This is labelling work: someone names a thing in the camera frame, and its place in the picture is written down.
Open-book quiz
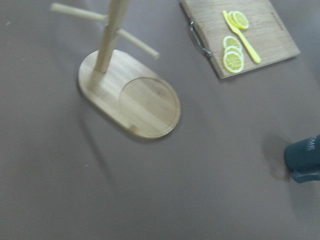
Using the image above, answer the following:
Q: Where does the dark blue mug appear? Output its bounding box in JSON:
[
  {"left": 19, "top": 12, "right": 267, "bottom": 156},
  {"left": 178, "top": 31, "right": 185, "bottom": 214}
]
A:
[{"left": 284, "top": 135, "right": 320, "bottom": 183}]

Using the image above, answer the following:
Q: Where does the wooden cup storage rack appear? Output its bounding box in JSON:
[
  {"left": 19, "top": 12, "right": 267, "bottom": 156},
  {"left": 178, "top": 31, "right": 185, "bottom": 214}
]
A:
[{"left": 50, "top": 0, "right": 181, "bottom": 139}]

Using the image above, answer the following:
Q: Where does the lemon slice middle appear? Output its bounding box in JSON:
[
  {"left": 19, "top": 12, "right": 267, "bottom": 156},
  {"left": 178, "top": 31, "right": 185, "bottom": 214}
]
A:
[{"left": 224, "top": 45, "right": 243, "bottom": 56}]

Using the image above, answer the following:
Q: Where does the yellow plastic knife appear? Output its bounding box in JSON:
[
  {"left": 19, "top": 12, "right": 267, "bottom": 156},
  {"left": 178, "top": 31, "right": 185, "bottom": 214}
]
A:
[{"left": 222, "top": 10, "right": 261, "bottom": 64}]

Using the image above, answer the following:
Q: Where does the lemon slice under knife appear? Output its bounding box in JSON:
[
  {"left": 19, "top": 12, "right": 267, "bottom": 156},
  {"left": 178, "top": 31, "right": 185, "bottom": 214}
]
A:
[{"left": 228, "top": 10, "right": 250, "bottom": 30}]

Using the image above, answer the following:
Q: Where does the wooden cutting board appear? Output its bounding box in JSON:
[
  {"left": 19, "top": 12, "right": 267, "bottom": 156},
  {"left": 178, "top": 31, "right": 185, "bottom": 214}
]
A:
[{"left": 180, "top": 0, "right": 300, "bottom": 79}]

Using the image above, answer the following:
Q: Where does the lemon slice near handle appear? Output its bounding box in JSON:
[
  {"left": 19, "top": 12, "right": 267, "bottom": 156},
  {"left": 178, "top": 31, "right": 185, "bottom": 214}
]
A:
[{"left": 222, "top": 51, "right": 245, "bottom": 74}]

